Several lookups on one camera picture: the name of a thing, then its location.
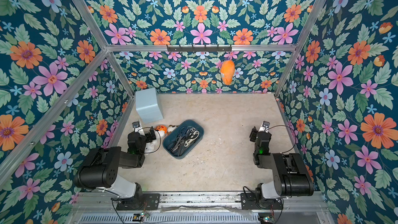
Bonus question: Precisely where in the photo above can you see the teal storage box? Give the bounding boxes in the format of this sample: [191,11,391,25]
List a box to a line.
[163,120,204,159]

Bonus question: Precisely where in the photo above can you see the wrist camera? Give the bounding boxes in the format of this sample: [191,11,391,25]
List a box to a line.
[259,121,270,132]
[132,121,142,132]

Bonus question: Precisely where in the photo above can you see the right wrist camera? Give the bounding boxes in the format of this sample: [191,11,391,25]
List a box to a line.
[259,121,270,132]

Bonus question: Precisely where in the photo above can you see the large black scissors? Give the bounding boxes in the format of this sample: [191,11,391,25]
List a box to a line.
[167,134,186,157]

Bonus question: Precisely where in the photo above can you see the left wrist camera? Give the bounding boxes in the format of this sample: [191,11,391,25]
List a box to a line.
[132,121,142,132]

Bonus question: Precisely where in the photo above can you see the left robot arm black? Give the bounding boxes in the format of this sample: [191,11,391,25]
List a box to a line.
[74,127,161,202]

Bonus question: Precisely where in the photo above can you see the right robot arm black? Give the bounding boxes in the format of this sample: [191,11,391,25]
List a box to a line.
[249,126,315,202]

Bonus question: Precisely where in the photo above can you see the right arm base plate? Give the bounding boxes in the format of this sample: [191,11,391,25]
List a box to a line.
[240,192,283,210]

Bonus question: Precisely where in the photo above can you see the beige kitchen scissors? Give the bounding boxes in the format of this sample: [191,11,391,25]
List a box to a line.
[183,128,200,147]

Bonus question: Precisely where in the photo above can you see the light blue box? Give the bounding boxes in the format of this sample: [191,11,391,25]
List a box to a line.
[135,88,164,123]

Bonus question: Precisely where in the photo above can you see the small dark scissors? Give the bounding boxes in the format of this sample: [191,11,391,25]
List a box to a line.
[171,127,196,151]

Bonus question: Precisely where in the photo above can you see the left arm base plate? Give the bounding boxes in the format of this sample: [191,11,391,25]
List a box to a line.
[116,193,160,211]

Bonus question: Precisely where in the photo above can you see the black hook rail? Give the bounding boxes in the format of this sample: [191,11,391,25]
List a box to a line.
[166,45,232,52]

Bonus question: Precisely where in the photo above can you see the brown white plush toy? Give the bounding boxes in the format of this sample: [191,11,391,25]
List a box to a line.
[167,125,178,135]

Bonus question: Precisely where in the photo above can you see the tiger plush toy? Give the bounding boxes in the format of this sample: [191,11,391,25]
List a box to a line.
[155,125,167,134]

